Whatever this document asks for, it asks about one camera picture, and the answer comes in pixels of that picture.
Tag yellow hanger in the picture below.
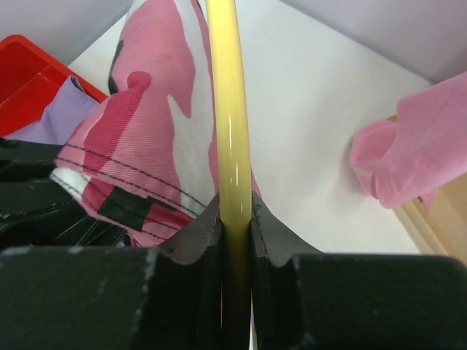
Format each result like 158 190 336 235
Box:
206 1 252 349

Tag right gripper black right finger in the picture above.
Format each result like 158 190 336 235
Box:
251 195 466 349

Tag plain pink garment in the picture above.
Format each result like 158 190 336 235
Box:
350 74 466 209

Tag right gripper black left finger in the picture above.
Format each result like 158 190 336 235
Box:
1 198 222 349

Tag wooden clothes rack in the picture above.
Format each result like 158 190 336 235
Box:
386 114 467 256

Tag red plastic bin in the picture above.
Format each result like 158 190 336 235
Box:
1 35 107 136

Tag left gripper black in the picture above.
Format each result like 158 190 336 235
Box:
1 138 124 248

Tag pink camouflage trousers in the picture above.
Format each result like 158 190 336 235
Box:
49 0 262 249

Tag purple folded garment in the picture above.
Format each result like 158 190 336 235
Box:
5 76 99 145

